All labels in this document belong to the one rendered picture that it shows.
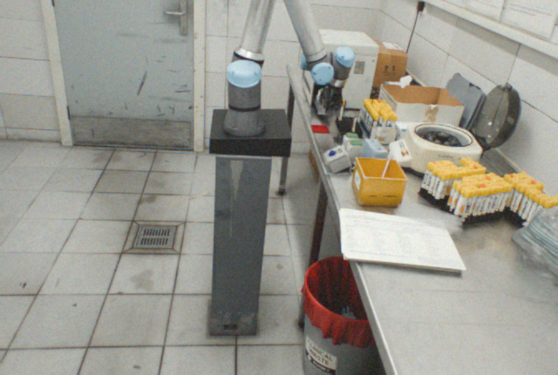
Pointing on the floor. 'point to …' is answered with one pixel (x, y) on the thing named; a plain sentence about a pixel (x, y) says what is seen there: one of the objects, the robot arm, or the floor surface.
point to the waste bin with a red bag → (335, 325)
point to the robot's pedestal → (238, 241)
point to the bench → (441, 280)
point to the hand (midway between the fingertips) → (325, 109)
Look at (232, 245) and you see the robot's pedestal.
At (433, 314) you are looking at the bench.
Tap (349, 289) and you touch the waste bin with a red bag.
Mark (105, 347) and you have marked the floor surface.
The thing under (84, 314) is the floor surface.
